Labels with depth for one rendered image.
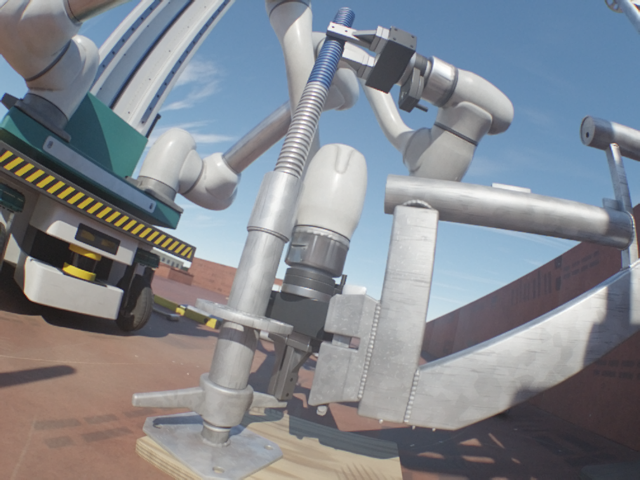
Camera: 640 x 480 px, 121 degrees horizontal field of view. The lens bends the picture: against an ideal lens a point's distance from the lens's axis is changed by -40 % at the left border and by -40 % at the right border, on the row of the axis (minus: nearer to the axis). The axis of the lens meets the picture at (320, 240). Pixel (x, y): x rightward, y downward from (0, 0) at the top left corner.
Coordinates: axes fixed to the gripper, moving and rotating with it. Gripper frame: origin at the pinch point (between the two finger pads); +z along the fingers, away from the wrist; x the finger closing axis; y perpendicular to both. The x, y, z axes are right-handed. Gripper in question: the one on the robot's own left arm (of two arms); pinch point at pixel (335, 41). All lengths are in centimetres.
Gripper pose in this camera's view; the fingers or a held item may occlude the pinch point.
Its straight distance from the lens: 59.5
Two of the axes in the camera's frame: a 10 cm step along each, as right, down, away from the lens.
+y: 2.5, -9.4, 2.5
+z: -9.5, -2.9, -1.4
